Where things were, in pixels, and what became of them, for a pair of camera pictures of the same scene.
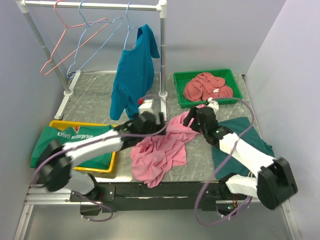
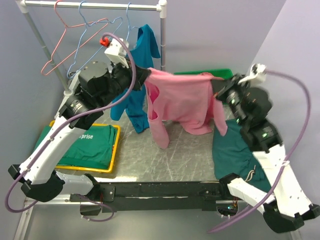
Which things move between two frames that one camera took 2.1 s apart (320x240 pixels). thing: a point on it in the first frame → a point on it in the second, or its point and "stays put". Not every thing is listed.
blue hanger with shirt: (129, 27) stays put
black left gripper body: (155, 128) → (122, 77)
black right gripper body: (201, 127) → (232, 92)
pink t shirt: (152, 158) → (188, 98)
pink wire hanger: (67, 26) stays put
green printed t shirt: (70, 134) stays put
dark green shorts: (224, 162) stays put
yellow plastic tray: (64, 125) stays put
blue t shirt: (133, 74) stays put
